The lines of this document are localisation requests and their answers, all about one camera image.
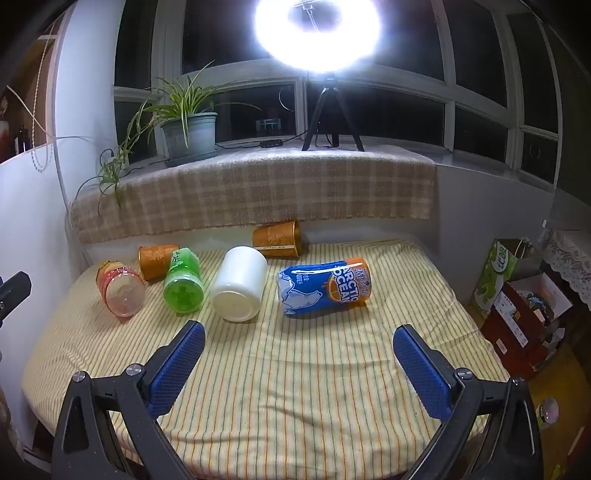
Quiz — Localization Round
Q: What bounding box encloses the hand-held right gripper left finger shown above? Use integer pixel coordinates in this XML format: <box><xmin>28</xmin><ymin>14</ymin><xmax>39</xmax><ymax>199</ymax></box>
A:
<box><xmin>52</xmin><ymin>320</ymin><xmax>206</xmax><ymax>480</ymax></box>

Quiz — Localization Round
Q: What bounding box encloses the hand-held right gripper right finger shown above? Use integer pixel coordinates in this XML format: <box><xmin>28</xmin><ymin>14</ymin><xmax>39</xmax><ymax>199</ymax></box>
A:
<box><xmin>392</xmin><ymin>324</ymin><xmax>544</xmax><ymax>480</ymax></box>

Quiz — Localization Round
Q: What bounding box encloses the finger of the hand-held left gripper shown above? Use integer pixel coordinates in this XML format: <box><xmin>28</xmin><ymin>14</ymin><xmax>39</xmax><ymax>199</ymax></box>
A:
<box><xmin>0</xmin><ymin>272</ymin><xmax>32</xmax><ymax>330</ymax></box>

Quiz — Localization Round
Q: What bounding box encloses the orange patterned paper cup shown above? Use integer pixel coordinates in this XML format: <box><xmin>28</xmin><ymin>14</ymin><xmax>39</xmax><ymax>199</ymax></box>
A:
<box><xmin>252</xmin><ymin>220</ymin><xmax>304</xmax><ymax>257</ymax></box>
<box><xmin>139</xmin><ymin>244</ymin><xmax>180</xmax><ymax>282</ymax></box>

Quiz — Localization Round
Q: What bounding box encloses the green plastic bottle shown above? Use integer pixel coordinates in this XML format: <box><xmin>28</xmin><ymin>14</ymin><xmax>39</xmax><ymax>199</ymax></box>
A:
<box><xmin>163</xmin><ymin>247</ymin><xmax>205</xmax><ymax>316</ymax></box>

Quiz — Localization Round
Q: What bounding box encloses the pink plastic bottle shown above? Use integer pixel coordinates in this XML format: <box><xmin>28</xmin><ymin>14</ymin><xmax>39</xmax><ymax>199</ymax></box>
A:
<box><xmin>95</xmin><ymin>261</ymin><xmax>147</xmax><ymax>317</ymax></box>

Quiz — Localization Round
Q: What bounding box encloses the striped yellow mattress cloth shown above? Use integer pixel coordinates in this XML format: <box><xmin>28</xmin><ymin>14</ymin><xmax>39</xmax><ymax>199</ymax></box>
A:
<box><xmin>21</xmin><ymin>239</ymin><xmax>509</xmax><ymax>467</ymax></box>

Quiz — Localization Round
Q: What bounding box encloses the white plastic jar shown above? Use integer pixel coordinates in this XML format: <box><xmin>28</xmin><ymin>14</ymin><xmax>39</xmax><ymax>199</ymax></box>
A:
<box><xmin>211</xmin><ymin>246</ymin><xmax>269</xmax><ymax>322</ymax></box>

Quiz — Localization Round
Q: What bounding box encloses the red cardboard box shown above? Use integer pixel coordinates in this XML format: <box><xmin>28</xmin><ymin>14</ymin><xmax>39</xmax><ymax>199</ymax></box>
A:
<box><xmin>480</xmin><ymin>272</ymin><xmax>574</xmax><ymax>380</ymax></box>

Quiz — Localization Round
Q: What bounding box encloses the green and white paper bag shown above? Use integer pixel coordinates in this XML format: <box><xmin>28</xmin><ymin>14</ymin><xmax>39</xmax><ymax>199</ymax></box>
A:
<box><xmin>470</xmin><ymin>238</ymin><xmax>546</xmax><ymax>319</ymax></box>

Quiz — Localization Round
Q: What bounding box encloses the blue Arctic Ocean can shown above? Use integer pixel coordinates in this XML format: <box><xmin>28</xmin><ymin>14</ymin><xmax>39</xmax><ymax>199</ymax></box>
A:
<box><xmin>277</xmin><ymin>257</ymin><xmax>372</xmax><ymax>318</ymax></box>

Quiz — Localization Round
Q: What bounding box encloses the small pink ball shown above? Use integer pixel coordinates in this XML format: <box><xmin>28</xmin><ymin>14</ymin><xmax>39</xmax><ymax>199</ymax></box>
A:
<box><xmin>536</xmin><ymin>398</ymin><xmax>560</xmax><ymax>428</ymax></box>

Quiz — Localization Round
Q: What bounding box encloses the white lace cloth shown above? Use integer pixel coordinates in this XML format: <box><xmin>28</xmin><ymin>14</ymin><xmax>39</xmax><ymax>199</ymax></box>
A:
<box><xmin>541</xmin><ymin>229</ymin><xmax>591</xmax><ymax>305</ymax></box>

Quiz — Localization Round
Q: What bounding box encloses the plaid beige blanket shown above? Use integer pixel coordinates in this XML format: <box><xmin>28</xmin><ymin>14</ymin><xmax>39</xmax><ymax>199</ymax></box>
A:
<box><xmin>68</xmin><ymin>144</ymin><xmax>437</xmax><ymax>245</ymax></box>

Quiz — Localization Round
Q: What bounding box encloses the potted spider plant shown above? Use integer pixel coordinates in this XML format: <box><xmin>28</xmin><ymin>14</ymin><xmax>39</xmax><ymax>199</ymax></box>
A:
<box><xmin>46</xmin><ymin>60</ymin><xmax>264</xmax><ymax>217</ymax></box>

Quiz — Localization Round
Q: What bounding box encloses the black tripod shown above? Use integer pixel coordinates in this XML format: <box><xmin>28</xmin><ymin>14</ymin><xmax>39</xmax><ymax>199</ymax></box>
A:
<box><xmin>301</xmin><ymin>74</ymin><xmax>366</xmax><ymax>152</ymax></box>

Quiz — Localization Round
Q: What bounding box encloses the ring light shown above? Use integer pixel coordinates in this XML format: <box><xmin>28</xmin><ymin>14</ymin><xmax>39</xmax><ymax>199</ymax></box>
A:
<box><xmin>250</xmin><ymin>0</ymin><xmax>384</xmax><ymax>75</ymax></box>

